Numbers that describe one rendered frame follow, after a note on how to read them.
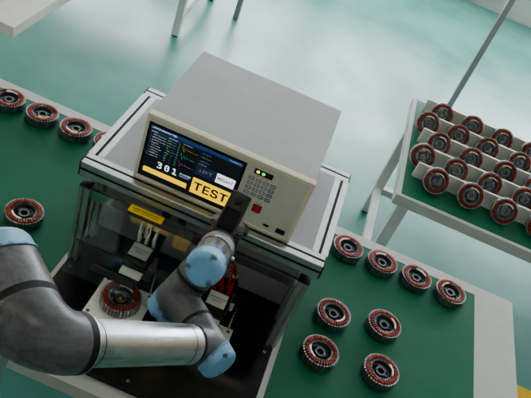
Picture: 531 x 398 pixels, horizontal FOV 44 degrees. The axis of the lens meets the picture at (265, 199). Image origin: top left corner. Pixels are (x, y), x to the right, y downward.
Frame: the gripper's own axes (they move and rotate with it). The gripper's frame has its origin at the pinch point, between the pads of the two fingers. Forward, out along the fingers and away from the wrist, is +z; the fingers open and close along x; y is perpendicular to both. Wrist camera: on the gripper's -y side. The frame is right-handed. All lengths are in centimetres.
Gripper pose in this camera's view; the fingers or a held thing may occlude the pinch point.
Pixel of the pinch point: (235, 216)
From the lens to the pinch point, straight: 157.4
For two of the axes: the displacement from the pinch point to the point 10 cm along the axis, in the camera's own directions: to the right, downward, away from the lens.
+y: -3.9, 8.9, 2.3
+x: 9.2, 4.0, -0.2
